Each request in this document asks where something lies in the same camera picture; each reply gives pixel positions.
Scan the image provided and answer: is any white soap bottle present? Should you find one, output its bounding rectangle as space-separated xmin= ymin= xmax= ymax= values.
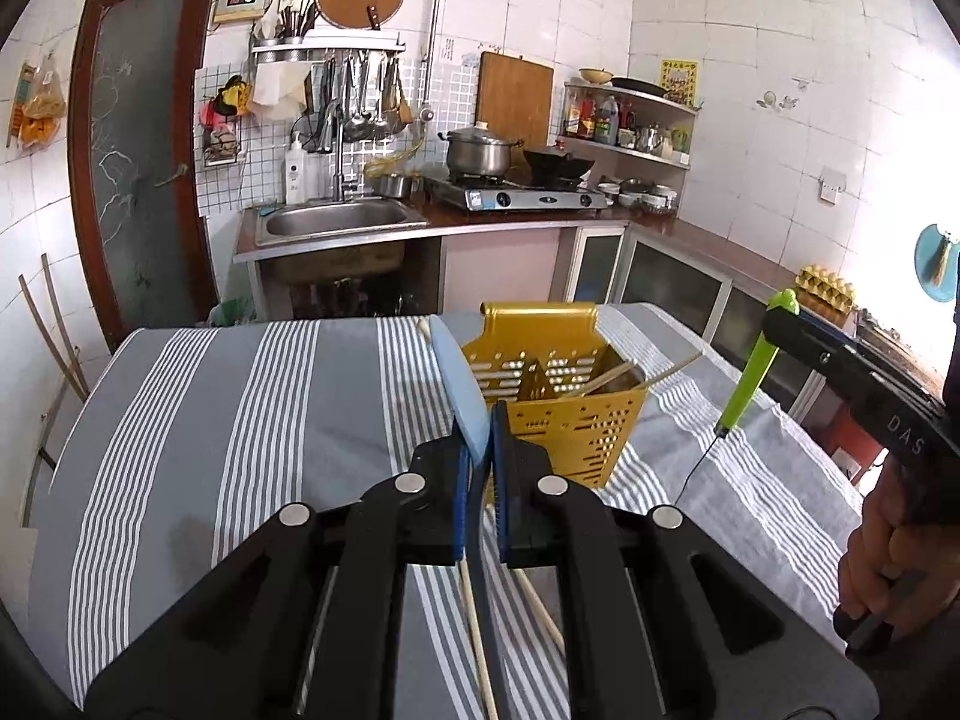
xmin=283 ymin=131 xmax=308 ymax=205

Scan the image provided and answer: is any blue-grey handled metal spoon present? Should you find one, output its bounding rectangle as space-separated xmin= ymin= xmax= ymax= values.
xmin=430 ymin=311 xmax=490 ymax=466

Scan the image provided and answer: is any white corner shelf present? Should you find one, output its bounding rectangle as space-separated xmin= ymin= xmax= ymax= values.
xmin=562 ymin=79 xmax=698 ymax=170

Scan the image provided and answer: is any blue round wall hanging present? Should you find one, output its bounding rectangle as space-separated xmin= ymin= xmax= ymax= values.
xmin=913 ymin=223 xmax=960 ymax=305

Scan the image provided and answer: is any brown framed glass door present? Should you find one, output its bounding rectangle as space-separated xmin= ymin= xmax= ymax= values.
xmin=67 ymin=0 xmax=226 ymax=353

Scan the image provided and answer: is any grey striped tablecloth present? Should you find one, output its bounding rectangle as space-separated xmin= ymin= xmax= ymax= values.
xmin=30 ymin=302 xmax=863 ymax=720

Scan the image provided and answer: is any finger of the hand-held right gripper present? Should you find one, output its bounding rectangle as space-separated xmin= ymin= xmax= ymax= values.
xmin=763 ymin=304 xmax=856 ymax=398

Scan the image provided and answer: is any metal faucet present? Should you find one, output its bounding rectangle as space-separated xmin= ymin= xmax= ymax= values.
xmin=330 ymin=124 xmax=357 ymax=202

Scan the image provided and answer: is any steel gas stove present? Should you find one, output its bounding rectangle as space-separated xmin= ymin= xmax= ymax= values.
xmin=431 ymin=176 xmax=612 ymax=212

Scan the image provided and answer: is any yellow black cloth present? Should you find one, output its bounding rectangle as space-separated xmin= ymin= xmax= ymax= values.
xmin=214 ymin=77 xmax=251 ymax=117

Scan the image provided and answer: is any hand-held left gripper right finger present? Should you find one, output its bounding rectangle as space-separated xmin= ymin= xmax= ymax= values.
xmin=491 ymin=401 xmax=878 ymax=720

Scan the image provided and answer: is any stainless steel sink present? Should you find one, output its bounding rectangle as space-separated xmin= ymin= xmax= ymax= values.
xmin=255 ymin=197 xmax=430 ymax=247

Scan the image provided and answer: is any group of hanging metal ladles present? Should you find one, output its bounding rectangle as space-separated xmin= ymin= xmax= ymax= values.
xmin=304 ymin=51 xmax=413 ymax=155

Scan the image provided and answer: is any yellow wall poster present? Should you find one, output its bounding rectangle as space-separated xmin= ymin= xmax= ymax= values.
xmin=661 ymin=58 xmax=698 ymax=102

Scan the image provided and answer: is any green plastic bag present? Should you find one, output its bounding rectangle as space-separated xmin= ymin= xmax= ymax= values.
xmin=210 ymin=296 xmax=256 ymax=327

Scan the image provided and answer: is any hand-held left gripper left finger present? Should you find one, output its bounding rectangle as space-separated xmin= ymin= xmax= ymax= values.
xmin=82 ymin=439 xmax=472 ymax=720

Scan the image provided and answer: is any kitchen counter with cabinets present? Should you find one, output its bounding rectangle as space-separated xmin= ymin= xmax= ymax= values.
xmin=232 ymin=202 xmax=938 ymax=466

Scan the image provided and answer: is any green handled metal fork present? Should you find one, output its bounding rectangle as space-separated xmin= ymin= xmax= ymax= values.
xmin=677 ymin=289 xmax=801 ymax=505

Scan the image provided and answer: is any small wire basket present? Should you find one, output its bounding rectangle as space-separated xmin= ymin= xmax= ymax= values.
xmin=202 ymin=124 xmax=245 ymax=166

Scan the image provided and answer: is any person's right hand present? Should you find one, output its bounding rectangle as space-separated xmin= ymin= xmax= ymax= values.
xmin=836 ymin=456 xmax=960 ymax=632

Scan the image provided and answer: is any rectangular wooden cutting board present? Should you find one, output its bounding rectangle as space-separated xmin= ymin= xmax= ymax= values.
xmin=476 ymin=51 xmax=554 ymax=151

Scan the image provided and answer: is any group of condiment bottles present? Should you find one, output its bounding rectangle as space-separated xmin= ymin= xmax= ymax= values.
xmin=564 ymin=94 xmax=637 ymax=147

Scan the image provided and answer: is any yellow perforated utensil holder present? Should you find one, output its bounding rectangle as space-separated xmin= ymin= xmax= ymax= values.
xmin=460 ymin=301 xmax=650 ymax=492

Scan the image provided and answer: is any plastic bag with orange contents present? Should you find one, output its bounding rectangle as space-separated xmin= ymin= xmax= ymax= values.
xmin=21 ymin=52 xmax=67 ymax=147

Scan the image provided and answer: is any steel pot with lid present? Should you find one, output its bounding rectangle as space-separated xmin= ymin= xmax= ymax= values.
xmin=437 ymin=120 xmax=524 ymax=179

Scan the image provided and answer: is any yellow egg tray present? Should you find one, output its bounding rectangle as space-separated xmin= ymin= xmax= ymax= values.
xmin=795 ymin=264 xmax=856 ymax=314

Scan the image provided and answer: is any metal wall rack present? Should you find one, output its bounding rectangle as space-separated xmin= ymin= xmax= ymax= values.
xmin=250 ymin=30 xmax=406 ymax=65

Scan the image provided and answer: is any bunch of dark knife handles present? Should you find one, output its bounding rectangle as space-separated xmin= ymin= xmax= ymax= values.
xmin=277 ymin=0 xmax=316 ymax=42

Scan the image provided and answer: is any group of small bowls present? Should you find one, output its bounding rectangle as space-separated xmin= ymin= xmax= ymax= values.
xmin=598 ymin=178 xmax=680 ymax=212

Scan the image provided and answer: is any black wok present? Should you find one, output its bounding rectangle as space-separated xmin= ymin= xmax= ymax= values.
xmin=523 ymin=148 xmax=597 ymax=191

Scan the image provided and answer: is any white wall hook decoration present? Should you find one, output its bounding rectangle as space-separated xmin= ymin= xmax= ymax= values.
xmin=757 ymin=77 xmax=811 ymax=110

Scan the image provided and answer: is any white towel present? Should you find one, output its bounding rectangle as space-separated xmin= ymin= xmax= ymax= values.
xmin=251 ymin=64 xmax=308 ymax=121

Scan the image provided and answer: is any leaning wooden stick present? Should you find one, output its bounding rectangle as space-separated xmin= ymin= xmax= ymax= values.
xmin=41 ymin=253 xmax=80 ymax=376
xmin=19 ymin=275 xmax=87 ymax=400

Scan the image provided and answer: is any group of wooden chopsticks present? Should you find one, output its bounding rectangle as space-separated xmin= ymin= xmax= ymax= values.
xmin=416 ymin=315 xmax=706 ymax=720

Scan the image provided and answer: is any yellow green hanging packet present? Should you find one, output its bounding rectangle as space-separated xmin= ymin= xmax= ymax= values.
xmin=7 ymin=64 xmax=35 ymax=147

